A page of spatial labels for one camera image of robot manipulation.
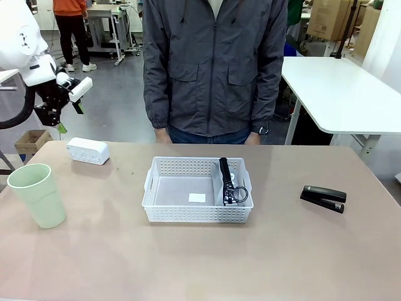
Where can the person's right hand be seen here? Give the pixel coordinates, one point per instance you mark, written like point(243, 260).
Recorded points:
point(163, 135)

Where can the white perforated plastic basket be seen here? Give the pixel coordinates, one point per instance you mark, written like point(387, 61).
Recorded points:
point(175, 213)

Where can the small open cardboard box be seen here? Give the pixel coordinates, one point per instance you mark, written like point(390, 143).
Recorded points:
point(31, 141)

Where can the person's left hand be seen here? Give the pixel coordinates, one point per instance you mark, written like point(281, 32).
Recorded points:
point(253, 139)

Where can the person in grey jacket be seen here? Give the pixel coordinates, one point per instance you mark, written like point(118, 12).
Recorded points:
point(213, 62)

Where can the white side table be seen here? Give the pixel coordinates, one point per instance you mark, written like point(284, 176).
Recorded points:
point(338, 94)

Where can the large brown cardboard box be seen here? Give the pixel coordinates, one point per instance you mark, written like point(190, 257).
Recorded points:
point(329, 19)

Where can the white rectangular alarm clock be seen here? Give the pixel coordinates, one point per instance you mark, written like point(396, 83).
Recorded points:
point(87, 152)

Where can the black wristwatch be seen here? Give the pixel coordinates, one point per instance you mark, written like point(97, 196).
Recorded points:
point(260, 129)

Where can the person in orange top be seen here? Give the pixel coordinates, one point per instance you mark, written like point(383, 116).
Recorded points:
point(73, 28)

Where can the black metal pole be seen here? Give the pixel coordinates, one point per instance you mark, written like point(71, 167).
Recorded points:
point(345, 31)

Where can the white workbench on casters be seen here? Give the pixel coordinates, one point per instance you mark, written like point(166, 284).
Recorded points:
point(103, 19)

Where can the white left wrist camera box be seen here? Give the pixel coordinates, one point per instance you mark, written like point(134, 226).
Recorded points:
point(81, 89)

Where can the white label sticker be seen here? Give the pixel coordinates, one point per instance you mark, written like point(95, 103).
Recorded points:
point(197, 197)

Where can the black stapler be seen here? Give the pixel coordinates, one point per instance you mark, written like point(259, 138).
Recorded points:
point(326, 194)

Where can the pale green plastic cup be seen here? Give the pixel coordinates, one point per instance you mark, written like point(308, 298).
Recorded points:
point(40, 200)

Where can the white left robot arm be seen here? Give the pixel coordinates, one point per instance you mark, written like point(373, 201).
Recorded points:
point(18, 37)

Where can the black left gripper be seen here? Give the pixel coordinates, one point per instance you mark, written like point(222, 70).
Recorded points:
point(53, 95)

